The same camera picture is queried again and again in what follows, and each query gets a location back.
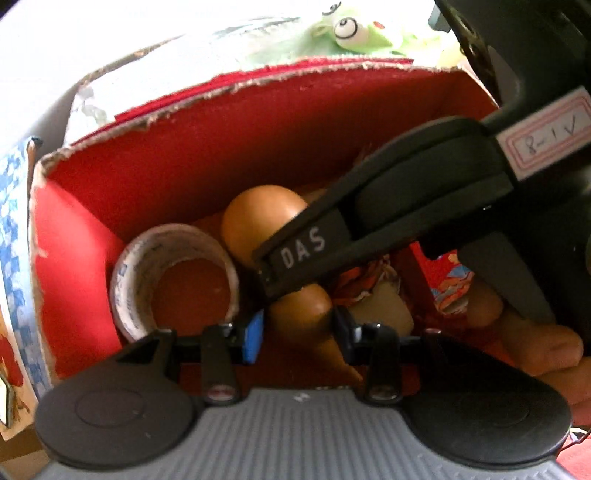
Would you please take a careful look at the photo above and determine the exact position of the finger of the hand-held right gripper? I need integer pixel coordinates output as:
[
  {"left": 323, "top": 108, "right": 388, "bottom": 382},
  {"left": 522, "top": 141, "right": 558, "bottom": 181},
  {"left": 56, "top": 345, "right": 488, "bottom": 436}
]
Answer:
[{"left": 252, "top": 117, "right": 515, "bottom": 301}]

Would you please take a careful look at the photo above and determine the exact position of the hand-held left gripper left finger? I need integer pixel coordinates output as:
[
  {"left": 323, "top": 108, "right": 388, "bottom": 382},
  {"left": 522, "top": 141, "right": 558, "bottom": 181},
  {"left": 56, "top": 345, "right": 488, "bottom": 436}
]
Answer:
[{"left": 115, "top": 309, "right": 266, "bottom": 404}]

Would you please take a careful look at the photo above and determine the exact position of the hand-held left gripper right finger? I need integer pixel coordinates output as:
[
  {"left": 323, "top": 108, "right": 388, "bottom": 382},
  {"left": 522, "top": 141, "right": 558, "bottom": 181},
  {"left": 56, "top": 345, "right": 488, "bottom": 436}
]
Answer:
[{"left": 332, "top": 307, "right": 458, "bottom": 403}]

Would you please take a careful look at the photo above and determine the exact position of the orange fruit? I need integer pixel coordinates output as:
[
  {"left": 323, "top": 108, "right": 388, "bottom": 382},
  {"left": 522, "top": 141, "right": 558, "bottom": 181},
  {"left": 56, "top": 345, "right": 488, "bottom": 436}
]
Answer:
[
  {"left": 270, "top": 284, "right": 334, "bottom": 330},
  {"left": 221, "top": 185, "right": 310, "bottom": 268}
]

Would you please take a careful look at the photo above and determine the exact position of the red cardboard box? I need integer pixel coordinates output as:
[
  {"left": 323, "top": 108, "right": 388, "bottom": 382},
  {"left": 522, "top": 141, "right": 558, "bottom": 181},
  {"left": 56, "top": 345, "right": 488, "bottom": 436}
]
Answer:
[{"left": 28, "top": 55, "right": 509, "bottom": 393}]

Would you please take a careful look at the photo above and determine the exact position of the person's right hand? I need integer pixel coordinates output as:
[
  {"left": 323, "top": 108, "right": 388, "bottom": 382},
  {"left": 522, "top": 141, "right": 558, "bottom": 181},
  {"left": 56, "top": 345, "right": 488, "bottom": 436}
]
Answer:
[{"left": 471, "top": 281, "right": 583, "bottom": 376}]

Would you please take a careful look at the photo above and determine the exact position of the clear tape roll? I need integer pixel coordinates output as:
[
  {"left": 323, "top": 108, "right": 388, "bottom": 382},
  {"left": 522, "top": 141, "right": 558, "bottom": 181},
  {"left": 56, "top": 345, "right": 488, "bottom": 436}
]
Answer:
[{"left": 110, "top": 224, "right": 241, "bottom": 342}]

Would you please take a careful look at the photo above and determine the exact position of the green frog plush toy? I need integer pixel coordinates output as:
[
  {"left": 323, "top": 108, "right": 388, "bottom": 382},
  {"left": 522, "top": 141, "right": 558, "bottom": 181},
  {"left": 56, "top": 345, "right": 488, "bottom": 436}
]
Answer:
[{"left": 245, "top": 0, "right": 444, "bottom": 63}]

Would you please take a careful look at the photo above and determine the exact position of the blue checkered cloth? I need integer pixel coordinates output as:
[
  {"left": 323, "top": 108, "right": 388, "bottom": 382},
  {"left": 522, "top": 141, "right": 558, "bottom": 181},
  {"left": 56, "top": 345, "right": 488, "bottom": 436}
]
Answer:
[{"left": 0, "top": 136, "right": 51, "bottom": 398}]

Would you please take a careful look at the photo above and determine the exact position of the brown cardboard box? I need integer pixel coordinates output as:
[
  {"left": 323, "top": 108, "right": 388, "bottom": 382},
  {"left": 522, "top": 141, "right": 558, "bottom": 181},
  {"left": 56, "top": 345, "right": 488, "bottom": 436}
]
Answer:
[{"left": 0, "top": 427, "right": 49, "bottom": 480}]

